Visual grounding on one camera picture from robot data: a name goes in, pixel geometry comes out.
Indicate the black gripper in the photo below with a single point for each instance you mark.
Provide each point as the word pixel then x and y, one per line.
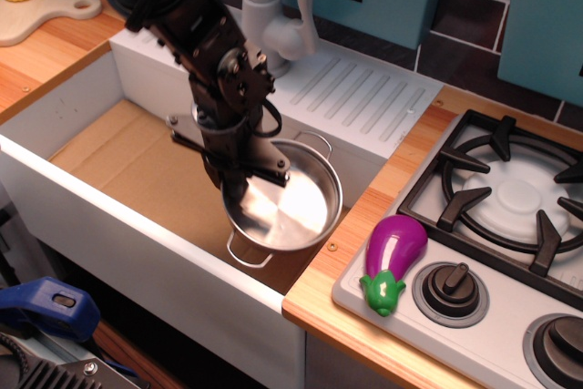
pixel 231 155

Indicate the stainless steel pot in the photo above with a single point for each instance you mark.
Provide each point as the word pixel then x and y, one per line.
pixel 268 219

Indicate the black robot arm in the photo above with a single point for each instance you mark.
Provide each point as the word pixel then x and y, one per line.
pixel 230 84

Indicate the cardboard sheet in sink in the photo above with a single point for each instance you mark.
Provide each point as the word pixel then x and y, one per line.
pixel 128 154

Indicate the grey toy faucet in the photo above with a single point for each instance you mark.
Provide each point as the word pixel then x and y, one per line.
pixel 282 40

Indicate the purple toy eggplant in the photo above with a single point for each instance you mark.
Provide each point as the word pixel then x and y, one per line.
pixel 396 244

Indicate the blue clamp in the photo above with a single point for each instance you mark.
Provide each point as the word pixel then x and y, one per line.
pixel 50 306

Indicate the black stove knob left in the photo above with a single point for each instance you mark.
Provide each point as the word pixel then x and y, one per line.
pixel 451 295

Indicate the black stove knob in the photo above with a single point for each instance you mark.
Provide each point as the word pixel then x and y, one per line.
pixel 552 348
pixel 451 295

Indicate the black burner grate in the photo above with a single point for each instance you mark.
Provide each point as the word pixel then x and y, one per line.
pixel 507 198

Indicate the wooden cutting board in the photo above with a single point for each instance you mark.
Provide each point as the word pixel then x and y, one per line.
pixel 20 19

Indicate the grey toy stove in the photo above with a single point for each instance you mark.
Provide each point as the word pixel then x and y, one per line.
pixel 490 352

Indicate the teal box right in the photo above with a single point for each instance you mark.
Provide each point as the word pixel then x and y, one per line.
pixel 542 48

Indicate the black stove knob right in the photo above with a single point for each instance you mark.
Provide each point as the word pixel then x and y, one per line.
pixel 552 348

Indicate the grey metal bracket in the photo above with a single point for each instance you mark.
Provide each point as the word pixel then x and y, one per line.
pixel 58 363

